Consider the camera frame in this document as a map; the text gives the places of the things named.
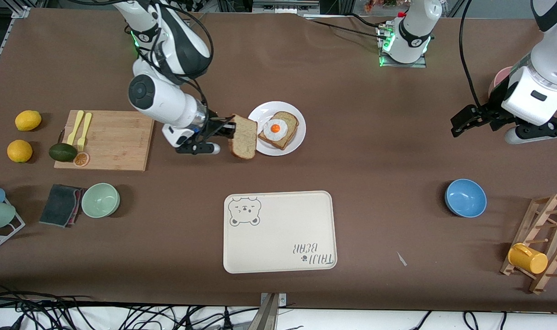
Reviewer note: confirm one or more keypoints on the yellow plastic fork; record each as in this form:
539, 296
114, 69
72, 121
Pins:
85, 128

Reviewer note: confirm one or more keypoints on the grey folded cloth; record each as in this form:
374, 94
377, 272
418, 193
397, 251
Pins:
58, 206

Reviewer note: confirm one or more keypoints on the bread slice sandwich lid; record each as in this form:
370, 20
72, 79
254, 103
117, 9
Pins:
244, 137

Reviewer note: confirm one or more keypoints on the aluminium profile bracket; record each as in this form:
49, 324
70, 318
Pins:
271, 311

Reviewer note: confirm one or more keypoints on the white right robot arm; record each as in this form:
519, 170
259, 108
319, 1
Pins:
168, 98

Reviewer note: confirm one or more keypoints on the small grey paper scrap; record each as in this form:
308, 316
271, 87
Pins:
401, 259

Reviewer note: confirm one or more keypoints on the wooden peg drying rack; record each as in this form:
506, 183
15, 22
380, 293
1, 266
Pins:
553, 220

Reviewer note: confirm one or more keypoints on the blue bowl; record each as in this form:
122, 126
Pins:
465, 198

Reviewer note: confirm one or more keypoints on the bamboo cutting board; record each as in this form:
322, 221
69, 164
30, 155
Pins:
118, 142

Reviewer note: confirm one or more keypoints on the white table edge panel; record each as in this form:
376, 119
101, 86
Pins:
351, 321

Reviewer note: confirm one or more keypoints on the yellow plastic mug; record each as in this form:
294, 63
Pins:
528, 259

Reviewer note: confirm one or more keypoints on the toy orange slice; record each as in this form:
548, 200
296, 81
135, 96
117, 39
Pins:
81, 159

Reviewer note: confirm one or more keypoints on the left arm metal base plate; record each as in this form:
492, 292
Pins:
418, 64

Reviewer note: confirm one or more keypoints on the grey metal equipment frame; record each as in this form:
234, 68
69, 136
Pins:
283, 7

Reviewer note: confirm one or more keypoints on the mint green bowl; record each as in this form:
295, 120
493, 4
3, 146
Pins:
100, 200

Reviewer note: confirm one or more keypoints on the white round plate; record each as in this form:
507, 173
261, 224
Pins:
296, 142

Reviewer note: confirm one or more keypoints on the yellow plastic knife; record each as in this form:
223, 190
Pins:
75, 128

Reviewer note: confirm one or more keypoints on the dark green avocado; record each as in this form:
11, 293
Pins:
63, 152

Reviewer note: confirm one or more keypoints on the cream bear print tray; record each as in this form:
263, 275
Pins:
278, 229

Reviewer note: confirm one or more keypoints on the crusty bread slice under egg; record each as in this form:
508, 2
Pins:
289, 133

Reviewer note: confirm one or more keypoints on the pink cup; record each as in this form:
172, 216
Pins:
498, 78

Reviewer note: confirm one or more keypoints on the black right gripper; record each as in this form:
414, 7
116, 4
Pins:
212, 124

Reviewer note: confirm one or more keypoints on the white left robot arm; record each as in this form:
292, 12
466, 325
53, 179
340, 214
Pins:
411, 41

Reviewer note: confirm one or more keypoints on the toy fried egg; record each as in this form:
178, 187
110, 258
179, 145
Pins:
275, 129

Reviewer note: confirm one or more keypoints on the yellow lemon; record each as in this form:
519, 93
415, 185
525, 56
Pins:
19, 151
28, 120

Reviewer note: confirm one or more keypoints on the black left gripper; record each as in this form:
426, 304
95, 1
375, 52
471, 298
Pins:
488, 112

